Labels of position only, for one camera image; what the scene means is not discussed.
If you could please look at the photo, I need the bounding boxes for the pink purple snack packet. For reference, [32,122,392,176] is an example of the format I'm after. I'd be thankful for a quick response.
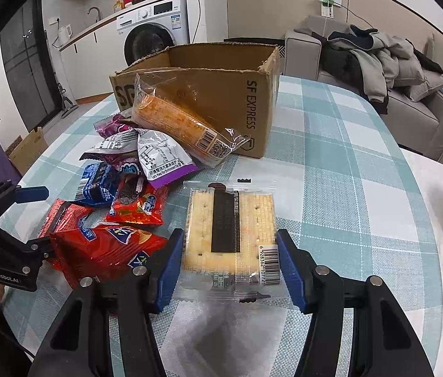
[101,156,143,179]

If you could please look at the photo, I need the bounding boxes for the dark glass door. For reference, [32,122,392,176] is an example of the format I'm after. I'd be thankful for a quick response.
[0,0,62,132]

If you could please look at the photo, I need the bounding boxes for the white electric kettle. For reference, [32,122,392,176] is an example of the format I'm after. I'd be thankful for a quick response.
[57,24,73,46]

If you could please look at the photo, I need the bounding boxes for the pile of jackets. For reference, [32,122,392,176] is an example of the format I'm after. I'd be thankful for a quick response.
[295,19,443,115]

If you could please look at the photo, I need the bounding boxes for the silver black snack packet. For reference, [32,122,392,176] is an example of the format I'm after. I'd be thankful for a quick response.
[79,130,140,162]

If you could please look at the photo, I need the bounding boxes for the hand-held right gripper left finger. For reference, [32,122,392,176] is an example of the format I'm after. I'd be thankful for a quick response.
[27,228,185,377]

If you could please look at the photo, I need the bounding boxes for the brown cardboard box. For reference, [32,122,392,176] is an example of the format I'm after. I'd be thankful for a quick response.
[109,42,281,158]

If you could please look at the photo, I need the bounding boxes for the small cardboard box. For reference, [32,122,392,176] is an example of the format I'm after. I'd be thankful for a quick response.
[5,127,49,174]

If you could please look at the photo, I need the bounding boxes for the white purple snack packet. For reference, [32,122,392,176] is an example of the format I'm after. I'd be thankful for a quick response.
[137,128,199,190]

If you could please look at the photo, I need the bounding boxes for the upright floor mop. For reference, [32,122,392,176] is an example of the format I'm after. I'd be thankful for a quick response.
[53,68,80,119]

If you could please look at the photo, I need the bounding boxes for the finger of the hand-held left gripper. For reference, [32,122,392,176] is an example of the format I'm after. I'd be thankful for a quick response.
[0,225,56,271]
[0,181,49,210]

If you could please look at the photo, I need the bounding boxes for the white washing machine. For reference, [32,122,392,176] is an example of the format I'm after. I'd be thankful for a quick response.
[116,0,191,67]

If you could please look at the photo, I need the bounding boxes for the clear cracker packet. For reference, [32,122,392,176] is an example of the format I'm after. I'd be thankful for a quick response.
[174,178,296,305]

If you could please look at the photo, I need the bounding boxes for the red snack packet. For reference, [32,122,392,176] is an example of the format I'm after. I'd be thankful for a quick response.
[38,198,93,244]
[49,225,169,290]

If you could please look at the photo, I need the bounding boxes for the red sandwich cookie packet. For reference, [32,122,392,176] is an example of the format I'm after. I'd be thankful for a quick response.
[105,175,169,227]

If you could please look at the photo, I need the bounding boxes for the bread in clear wrapper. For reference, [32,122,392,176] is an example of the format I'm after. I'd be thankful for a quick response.
[132,74,247,166]

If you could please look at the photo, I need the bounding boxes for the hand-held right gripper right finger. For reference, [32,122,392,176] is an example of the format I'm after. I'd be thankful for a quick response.
[275,228,436,377]

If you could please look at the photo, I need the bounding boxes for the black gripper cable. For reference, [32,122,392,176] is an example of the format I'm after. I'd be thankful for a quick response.
[0,294,35,362]

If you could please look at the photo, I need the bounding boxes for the teal checked tablecloth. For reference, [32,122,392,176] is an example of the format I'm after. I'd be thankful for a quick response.
[0,74,443,377]

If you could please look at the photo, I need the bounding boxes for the grey sofa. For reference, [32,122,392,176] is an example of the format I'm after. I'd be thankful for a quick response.
[284,16,443,166]

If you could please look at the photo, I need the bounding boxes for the blue cookie packet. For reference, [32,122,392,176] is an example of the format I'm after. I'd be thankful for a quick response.
[74,162,123,207]

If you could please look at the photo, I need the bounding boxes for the white wall power strip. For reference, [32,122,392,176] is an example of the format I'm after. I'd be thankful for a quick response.
[317,0,337,19]

